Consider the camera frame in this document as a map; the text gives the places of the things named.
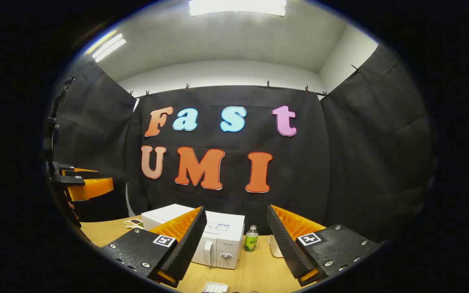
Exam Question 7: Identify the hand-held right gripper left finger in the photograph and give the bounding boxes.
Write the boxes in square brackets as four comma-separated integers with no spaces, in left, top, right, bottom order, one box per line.
[100,206,208,289]

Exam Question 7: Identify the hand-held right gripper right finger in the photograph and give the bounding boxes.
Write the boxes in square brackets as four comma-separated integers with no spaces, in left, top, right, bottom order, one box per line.
[267,205,381,286]

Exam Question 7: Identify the white microwave oven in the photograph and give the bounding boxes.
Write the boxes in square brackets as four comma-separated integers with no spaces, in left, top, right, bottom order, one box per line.
[141,203,245,270]

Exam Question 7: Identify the white food tray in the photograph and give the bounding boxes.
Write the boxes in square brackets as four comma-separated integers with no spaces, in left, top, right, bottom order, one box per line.
[201,282,229,293]

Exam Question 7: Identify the white toaster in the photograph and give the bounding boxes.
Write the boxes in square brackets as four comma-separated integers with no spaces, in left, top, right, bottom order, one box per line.
[268,234,285,258]

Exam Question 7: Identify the green label drink bottle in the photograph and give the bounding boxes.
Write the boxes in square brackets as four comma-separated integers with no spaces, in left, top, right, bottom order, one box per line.
[243,225,259,253]

